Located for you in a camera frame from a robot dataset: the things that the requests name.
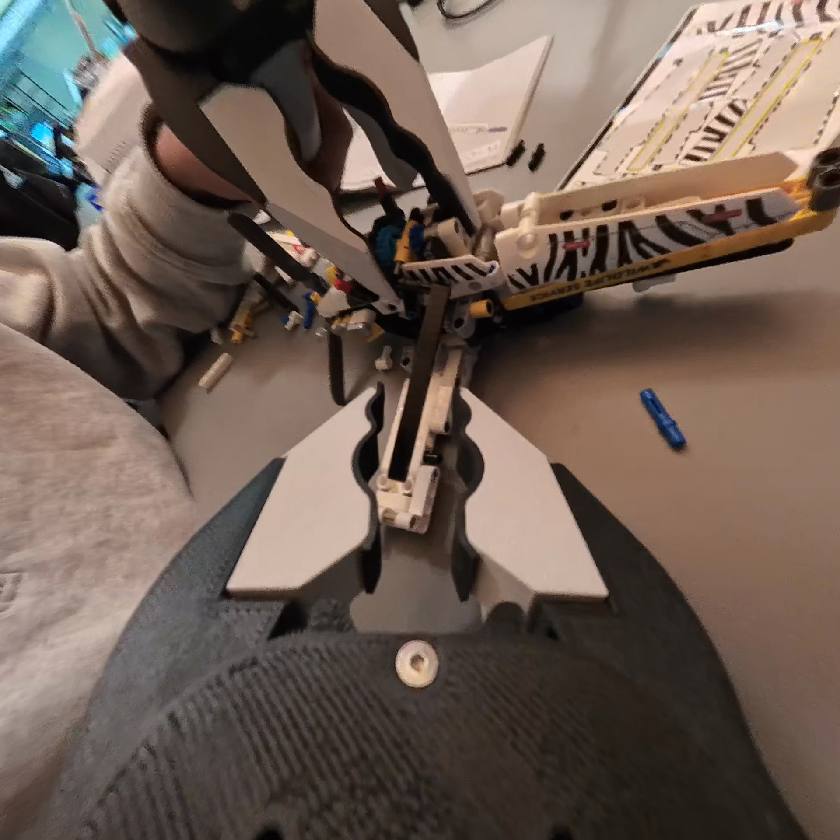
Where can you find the blue lego pin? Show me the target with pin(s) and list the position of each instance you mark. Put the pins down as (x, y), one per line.
(663, 418)

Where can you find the lego instruction booklet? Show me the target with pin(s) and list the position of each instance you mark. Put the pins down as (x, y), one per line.
(485, 98)

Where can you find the black lego pin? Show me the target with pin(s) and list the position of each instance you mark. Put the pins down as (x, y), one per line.
(537, 155)
(516, 153)

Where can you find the zebra striped lego helicopter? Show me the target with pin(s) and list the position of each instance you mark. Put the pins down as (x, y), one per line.
(656, 243)

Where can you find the long black lego beam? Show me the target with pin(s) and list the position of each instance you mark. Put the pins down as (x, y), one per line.
(420, 380)

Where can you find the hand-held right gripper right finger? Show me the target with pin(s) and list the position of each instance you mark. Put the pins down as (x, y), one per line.
(531, 525)

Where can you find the zebra sticker sheet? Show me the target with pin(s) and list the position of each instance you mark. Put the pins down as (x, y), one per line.
(722, 98)

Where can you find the person's left forearm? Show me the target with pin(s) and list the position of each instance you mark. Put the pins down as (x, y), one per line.
(131, 262)

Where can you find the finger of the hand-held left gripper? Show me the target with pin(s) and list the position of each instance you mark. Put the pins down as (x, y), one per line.
(295, 197)
(407, 105)

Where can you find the person's left hand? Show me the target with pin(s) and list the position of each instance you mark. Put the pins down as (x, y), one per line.
(334, 144)

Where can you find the white lego skid assembly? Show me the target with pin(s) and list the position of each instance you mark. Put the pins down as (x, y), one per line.
(433, 420)

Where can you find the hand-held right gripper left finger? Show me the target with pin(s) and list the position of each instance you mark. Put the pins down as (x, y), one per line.
(302, 525)

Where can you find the short white lego beam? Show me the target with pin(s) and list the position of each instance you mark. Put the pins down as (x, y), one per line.
(216, 371)

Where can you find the pile of loose lego pieces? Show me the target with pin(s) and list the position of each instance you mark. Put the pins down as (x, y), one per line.
(295, 315)

